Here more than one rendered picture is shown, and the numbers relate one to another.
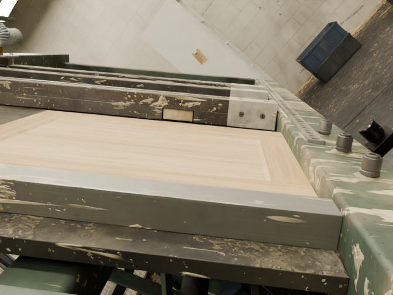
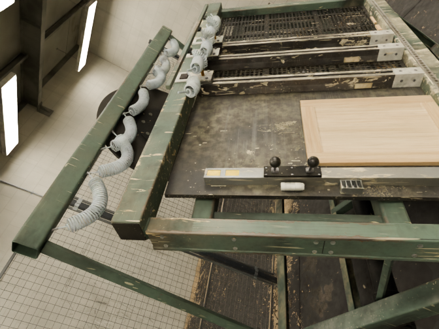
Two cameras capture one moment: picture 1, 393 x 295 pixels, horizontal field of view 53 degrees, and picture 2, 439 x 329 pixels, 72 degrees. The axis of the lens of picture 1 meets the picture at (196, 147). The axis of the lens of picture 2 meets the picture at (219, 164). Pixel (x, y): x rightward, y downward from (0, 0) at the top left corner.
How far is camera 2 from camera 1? 0.94 m
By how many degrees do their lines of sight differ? 30
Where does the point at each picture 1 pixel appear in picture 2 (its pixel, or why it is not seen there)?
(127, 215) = (416, 183)
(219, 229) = not seen: outside the picture
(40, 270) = (392, 203)
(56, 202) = (391, 181)
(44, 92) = (287, 85)
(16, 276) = (387, 206)
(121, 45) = not seen: outside the picture
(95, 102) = (315, 85)
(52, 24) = not seen: outside the picture
